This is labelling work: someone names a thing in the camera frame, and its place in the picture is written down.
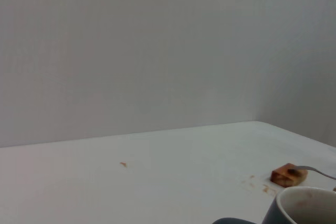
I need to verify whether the dark grey ceramic cup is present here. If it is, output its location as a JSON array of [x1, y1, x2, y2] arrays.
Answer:
[[211, 186, 336, 224]]

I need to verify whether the dark stained wooden block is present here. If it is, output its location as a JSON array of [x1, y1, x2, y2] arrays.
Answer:
[[270, 163, 308, 188]]

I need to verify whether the pink handled metal spoon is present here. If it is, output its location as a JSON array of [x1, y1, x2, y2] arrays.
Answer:
[[288, 165, 336, 181]]

